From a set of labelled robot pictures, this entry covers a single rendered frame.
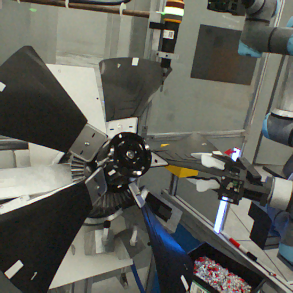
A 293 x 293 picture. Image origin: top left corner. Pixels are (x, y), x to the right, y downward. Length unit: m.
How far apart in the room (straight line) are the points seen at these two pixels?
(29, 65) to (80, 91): 0.36
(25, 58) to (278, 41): 0.69
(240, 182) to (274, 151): 4.02
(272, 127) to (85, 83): 0.81
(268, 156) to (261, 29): 3.82
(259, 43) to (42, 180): 0.74
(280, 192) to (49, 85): 0.59
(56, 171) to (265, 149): 4.08
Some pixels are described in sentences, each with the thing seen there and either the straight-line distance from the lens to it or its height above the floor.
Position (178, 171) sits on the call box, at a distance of 1.26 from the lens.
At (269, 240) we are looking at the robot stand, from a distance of 1.45.
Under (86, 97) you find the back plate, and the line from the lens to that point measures 1.10.
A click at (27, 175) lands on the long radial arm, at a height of 1.13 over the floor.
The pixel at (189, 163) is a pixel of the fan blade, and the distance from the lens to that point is 0.86.
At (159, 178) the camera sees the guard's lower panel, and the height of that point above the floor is 0.71.
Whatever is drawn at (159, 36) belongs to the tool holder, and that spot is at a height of 1.50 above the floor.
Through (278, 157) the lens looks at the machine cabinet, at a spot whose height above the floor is 0.18.
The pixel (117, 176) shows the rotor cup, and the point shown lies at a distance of 0.74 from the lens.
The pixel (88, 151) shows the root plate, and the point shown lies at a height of 1.20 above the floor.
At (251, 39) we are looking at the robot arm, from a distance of 1.05.
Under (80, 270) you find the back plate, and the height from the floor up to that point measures 0.85.
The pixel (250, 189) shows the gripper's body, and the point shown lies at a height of 1.19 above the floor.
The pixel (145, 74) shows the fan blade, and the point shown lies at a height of 1.39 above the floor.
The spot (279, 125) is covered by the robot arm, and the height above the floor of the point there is 1.23.
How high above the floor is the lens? 1.48
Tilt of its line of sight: 19 degrees down
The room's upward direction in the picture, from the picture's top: 9 degrees clockwise
